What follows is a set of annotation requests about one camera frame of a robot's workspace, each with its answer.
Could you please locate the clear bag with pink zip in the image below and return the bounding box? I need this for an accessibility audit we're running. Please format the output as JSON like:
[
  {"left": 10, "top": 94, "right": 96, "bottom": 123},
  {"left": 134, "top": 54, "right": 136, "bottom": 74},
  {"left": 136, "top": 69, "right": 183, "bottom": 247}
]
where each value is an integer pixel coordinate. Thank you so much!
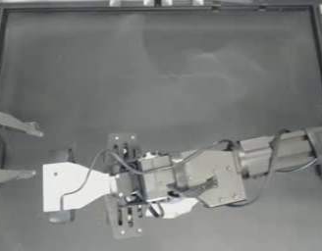
[{"left": 142, "top": 195, "right": 200, "bottom": 221}]

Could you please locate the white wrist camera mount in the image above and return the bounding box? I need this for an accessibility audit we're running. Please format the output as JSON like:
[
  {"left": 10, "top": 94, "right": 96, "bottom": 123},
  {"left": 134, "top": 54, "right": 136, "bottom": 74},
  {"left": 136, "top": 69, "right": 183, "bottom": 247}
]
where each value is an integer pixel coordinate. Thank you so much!
[{"left": 41, "top": 162, "right": 121, "bottom": 214}]

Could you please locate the black camera cable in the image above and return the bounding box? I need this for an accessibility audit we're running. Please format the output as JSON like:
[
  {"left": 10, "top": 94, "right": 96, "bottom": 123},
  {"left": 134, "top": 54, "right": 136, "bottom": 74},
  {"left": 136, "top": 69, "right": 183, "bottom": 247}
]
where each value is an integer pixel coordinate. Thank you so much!
[{"left": 57, "top": 139, "right": 235, "bottom": 212}]

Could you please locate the black table frame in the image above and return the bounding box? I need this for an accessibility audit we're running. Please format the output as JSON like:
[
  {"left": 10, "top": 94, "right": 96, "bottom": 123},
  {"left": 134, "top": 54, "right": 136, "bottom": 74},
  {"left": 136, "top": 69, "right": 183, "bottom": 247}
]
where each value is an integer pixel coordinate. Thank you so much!
[{"left": 0, "top": 0, "right": 322, "bottom": 109}]

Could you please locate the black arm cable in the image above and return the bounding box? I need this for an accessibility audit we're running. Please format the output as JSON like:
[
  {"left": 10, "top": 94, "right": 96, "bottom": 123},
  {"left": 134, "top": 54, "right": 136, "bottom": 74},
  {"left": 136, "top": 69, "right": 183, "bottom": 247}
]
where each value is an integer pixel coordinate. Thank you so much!
[{"left": 227, "top": 128, "right": 292, "bottom": 208}]

